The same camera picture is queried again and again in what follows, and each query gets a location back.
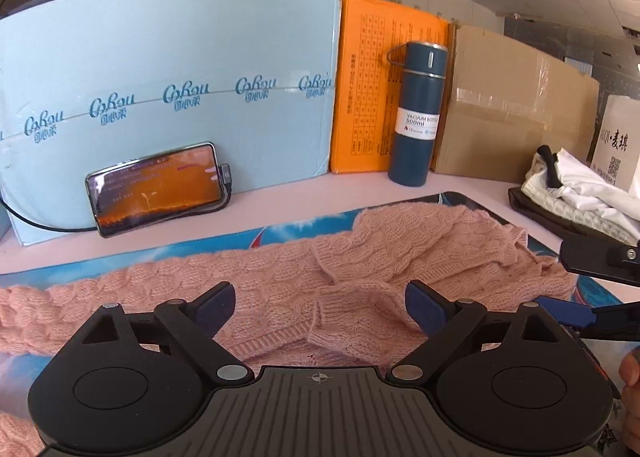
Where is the person's right hand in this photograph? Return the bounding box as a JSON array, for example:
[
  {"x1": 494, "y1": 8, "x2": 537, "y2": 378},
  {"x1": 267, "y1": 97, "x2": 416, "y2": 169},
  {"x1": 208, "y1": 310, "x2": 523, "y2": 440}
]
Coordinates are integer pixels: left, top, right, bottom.
[{"x1": 618, "y1": 347, "x2": 640, "y2": 440}]

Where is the smartphone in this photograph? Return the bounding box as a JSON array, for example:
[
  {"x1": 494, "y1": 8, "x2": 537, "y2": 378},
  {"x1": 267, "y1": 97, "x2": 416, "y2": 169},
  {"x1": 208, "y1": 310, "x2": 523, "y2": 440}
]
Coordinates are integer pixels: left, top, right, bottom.
[{"x1": 85, "y1": 142, "x2": 223, "y2": 239}]

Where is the pile of folded clothes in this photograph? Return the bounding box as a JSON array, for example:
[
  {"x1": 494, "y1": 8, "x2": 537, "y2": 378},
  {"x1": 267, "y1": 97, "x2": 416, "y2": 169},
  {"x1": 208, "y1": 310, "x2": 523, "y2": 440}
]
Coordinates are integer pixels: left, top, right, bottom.
[{"x1": 507, "y1": 186, "x2": 640, "y2": 250}]

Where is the printed desk mat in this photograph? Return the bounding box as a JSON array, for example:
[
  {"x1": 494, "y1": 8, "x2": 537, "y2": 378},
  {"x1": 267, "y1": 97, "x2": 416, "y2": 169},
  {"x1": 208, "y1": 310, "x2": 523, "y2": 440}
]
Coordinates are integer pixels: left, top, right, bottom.
[{"x1": 0, "y1": 191, "x2": 631, "y2": 457}]

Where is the white knit garment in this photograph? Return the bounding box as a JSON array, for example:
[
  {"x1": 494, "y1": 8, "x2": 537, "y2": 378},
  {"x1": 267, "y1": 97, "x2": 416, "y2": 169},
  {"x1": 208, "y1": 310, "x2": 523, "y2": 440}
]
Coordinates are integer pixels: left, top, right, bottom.
[{"x1": 521, "y1": 152, "x2": 640, "y2": 245}]

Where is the brown cardboard box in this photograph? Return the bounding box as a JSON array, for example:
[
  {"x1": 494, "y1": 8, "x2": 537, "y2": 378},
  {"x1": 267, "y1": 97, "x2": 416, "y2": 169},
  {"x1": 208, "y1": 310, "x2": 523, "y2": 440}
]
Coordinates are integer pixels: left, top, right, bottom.
[{"x1": 430, "y1": 24, "x2": 601, "y2": 182}]

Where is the pink knit sweater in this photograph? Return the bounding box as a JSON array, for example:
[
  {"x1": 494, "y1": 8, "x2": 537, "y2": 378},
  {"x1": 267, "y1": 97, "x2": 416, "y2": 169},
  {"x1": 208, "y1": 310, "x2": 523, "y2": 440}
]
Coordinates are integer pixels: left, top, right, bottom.
[{"x1": 0, "y1": 202, "x2": 576, "y2": 457}]

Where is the orange cardboard box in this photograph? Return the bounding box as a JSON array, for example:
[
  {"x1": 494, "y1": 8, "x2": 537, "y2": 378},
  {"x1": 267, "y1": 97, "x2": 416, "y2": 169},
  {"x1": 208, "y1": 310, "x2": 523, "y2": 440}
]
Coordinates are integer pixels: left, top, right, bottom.
[{"x1": 329, "y1": 0, "x2": 451, "y2": 175}]

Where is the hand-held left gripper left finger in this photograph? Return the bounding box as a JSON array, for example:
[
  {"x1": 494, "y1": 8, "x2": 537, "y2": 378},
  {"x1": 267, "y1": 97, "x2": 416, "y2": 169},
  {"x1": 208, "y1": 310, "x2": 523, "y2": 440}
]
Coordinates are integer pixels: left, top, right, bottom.
[{"x1": 60, "y1": 281, "x2": 253, "y2": 383}]

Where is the white printed box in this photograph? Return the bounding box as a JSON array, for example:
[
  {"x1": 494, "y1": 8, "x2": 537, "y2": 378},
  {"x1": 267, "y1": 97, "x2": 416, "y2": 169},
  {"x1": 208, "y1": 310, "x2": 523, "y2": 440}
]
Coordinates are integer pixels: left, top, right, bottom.
[{"x1": 590, "y1": 94, "x2": 640, "y2": 188}]

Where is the light blue cardboard box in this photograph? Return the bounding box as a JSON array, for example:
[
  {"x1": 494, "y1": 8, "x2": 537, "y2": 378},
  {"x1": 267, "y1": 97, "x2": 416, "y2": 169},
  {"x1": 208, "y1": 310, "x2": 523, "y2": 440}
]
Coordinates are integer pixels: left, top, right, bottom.
[{"x1": 0, "y1": 0, "x2": 343, "y2": 248}]

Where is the dark blue vacuum bottle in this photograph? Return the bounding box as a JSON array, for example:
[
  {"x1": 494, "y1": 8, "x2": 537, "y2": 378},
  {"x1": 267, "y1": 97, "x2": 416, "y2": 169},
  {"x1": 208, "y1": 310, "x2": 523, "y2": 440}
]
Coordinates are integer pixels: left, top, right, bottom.
[{"x1": 387, "y1": 41, "x2": 449, "y2": 186}]

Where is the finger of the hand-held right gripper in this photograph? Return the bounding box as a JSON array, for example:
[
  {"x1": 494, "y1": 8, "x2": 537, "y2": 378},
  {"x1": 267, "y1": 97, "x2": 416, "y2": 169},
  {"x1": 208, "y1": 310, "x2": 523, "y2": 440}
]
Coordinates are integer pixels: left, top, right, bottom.
[
  {"x1": 557, "y1": 235, "x2": 640, "y2": 288},
  {"x1": 537, "y1": 298, "x2": 640, "y2": 341}
]

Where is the white cloth garment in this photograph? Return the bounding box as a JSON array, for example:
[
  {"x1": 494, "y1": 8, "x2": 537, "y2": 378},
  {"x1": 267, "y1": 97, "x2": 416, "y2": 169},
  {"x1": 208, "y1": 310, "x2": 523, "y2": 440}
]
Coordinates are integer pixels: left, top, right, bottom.
[{"x1": 550, "y1": 148, "x2": 640, "y2": 224}]

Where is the black charging cable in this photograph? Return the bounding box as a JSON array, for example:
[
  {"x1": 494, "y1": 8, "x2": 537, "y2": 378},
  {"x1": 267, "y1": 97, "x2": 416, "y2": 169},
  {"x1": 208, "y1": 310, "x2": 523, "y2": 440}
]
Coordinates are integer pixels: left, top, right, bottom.
[{"x1": 0, "y1": 164, "x2": 233, "y2": 234}]

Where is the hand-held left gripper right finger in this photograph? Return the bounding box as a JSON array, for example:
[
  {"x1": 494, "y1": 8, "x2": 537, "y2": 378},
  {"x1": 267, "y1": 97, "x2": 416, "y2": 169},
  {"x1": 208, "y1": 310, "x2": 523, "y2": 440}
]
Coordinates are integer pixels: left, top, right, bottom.
[{"x1": 385, "y1": 279, "x2": 568, "y2": 383}]

